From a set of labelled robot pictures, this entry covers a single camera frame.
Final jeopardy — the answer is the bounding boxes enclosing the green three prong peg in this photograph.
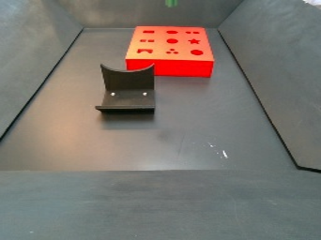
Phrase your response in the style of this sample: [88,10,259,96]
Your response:
[166,0,178,8]

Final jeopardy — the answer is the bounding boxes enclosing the black curved holder stand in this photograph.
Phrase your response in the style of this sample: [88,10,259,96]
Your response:
[95,65,155,113]

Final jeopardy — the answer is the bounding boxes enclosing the red shape sorter block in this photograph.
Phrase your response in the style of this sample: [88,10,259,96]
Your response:
[126,26,214,78]

